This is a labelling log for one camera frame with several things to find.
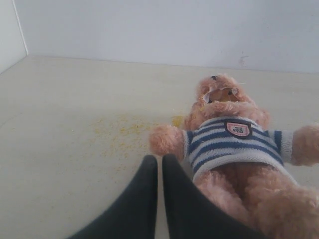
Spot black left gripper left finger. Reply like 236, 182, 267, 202
70, 155, 158, 239

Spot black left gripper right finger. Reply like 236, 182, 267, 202
162, 154, 264, 239

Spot pink teddy bear striped sweater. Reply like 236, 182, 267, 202
149, 74, 319, 239

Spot spilled yellow millet grains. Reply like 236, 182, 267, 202
86, 114, 183, 160

